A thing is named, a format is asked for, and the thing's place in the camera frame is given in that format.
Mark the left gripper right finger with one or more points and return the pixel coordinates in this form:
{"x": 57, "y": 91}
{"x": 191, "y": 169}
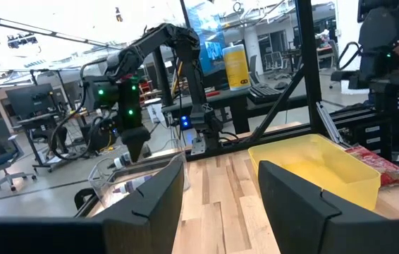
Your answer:
{"x": 298, "y": 211}

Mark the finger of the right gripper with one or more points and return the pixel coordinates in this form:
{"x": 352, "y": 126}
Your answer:
{"x": 135, "y": 150}

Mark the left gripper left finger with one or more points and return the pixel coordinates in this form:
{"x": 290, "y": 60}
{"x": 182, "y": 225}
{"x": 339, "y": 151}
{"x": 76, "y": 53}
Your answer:
{"x": 150, "y": 211}

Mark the large black colouring bottle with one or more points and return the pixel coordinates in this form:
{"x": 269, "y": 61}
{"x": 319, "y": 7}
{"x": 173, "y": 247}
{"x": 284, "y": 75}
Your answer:
{"x": 120, "y": 161}

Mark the large purple colouring bottle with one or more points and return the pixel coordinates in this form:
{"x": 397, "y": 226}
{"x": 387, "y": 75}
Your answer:
{"x": 137, "y": 182}

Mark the yellow plastic container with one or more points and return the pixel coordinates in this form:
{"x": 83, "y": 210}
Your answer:
{"x": 326, "y": 169}

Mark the red snack bag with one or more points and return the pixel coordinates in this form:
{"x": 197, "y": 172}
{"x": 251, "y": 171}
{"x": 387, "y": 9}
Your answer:
{"x": 386, "y": 169}

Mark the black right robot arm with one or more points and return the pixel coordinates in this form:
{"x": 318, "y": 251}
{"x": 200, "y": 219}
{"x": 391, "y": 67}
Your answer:
{"x": 185, "y": 46}

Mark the clear plastic container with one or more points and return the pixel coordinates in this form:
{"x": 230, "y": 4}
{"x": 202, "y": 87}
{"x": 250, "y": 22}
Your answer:
{"x": 97, "y": 180}

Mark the blue lit controller box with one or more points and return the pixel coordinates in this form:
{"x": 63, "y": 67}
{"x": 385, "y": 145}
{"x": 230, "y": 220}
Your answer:
{"x": 185, "y": 122}

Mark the black rolling cart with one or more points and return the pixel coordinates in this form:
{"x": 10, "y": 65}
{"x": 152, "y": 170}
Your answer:
{"x": 41, "y": 120}

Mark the black desk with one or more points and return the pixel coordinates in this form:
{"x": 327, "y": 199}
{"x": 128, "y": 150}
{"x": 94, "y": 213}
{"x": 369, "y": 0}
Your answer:
{"x": 227, "y": 97}

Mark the black control box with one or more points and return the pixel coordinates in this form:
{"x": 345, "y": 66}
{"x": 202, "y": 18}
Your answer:
{"x": 361, "y": 134}

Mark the black monitor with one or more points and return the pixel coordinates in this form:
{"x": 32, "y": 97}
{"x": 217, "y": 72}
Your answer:
{"x": 30, "y": 100}

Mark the large blue display screen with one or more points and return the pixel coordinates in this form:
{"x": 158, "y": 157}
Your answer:
{"x": 210, "y": 35}

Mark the yellow wipes canister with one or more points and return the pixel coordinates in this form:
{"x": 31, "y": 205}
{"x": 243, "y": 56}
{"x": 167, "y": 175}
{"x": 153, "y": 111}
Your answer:
{"x": 236, "y": 70}

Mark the black keyboard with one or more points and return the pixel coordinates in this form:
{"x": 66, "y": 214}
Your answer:
{"x": 264, "y": 91}

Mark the black computer mouse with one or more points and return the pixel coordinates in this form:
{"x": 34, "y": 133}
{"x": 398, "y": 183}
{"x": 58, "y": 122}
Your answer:
{"x": 281, "y": 85}

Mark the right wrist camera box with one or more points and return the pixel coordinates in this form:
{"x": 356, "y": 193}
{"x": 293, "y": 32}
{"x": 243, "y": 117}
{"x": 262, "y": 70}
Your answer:
{"x": 101, "y": 93}

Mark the silver metal bracket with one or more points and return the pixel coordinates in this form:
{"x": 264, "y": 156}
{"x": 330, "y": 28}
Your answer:
{"x": 197, "y": 146}

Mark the silver aluminium rail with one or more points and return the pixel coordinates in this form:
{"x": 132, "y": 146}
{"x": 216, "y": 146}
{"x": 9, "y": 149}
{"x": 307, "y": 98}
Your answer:
{"x": 328, "y": 123}

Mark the black aluminium frame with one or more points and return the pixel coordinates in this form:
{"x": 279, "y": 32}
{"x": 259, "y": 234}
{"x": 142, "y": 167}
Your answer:
{"x": 308, "y": 70}

